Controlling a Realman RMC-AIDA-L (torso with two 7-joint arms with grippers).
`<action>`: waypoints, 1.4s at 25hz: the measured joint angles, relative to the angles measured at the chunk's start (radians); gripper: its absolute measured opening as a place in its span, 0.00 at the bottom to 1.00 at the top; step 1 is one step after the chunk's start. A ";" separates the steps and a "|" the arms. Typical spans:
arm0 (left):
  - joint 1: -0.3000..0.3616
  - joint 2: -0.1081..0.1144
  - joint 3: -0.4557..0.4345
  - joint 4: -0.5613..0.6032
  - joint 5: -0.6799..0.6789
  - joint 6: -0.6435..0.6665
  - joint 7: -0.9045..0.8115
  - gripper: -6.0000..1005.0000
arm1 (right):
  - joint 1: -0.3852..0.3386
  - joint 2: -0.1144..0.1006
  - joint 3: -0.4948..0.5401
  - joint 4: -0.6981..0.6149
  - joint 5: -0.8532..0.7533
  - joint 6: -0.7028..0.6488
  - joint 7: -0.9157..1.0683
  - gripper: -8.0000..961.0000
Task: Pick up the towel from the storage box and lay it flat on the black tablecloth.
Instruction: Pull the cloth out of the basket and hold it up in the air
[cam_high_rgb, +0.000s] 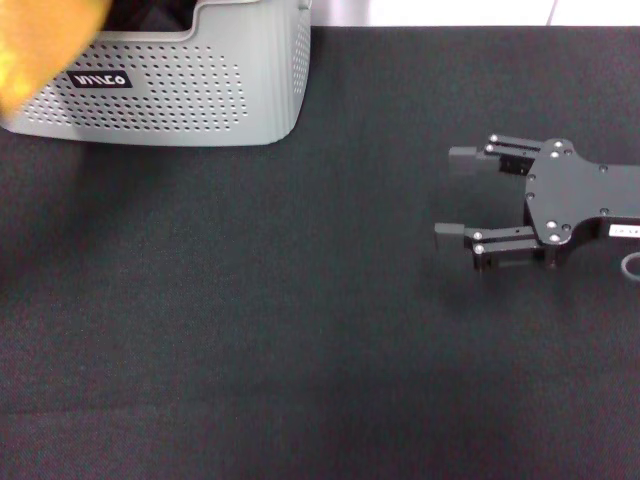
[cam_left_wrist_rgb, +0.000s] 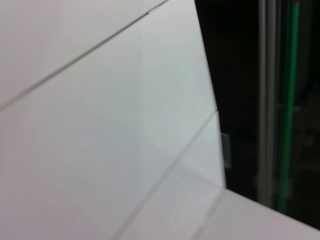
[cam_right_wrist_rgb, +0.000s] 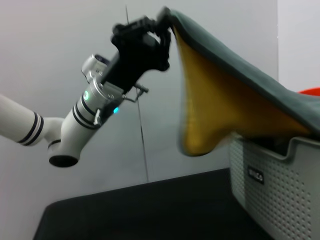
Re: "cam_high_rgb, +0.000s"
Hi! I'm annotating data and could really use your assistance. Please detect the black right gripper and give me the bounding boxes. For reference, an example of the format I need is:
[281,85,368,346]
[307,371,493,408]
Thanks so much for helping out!
[433,132,640,274]

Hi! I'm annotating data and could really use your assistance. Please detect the yellow and grey towel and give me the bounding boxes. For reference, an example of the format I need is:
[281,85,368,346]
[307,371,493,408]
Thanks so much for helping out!
[0,0,112,119]

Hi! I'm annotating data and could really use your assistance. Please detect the grey perforated storage basket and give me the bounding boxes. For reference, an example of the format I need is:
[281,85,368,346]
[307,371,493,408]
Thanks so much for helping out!
[0,0,312,149]

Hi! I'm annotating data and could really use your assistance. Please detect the black cloth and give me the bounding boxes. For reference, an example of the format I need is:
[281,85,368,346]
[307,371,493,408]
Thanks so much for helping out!
[102,0,199,34]

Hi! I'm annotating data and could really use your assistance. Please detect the black basket brand label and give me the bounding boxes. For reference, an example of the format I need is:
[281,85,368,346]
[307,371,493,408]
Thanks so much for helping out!
[66,69,134,91]

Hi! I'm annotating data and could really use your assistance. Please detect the right arm cable with plug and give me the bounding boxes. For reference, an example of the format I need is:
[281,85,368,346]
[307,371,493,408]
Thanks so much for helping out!
[621,252,640,285]

